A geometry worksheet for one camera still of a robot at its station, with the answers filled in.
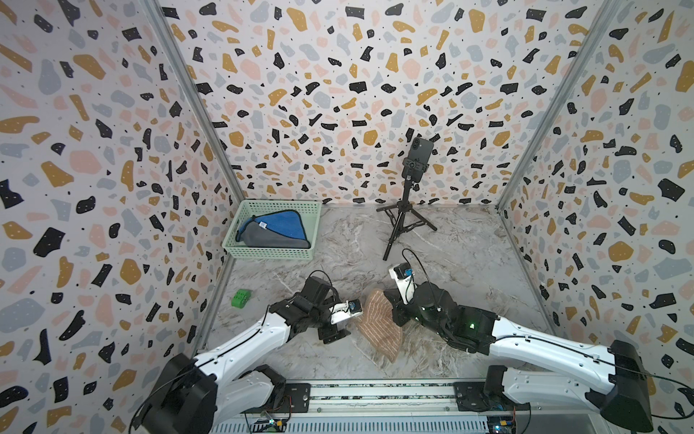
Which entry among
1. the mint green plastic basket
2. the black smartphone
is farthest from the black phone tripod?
the mint green plastic basket

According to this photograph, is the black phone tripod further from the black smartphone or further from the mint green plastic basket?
the mint green plastic basket

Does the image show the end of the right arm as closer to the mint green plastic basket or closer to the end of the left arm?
the end of the left arm

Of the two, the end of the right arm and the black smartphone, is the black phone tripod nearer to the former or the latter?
the black smartphone

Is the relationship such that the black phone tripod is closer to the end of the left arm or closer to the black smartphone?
the black smartphone

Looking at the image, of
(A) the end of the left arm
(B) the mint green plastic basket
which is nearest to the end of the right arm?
(A) the end of the left arm

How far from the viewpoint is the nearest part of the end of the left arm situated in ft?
1.98
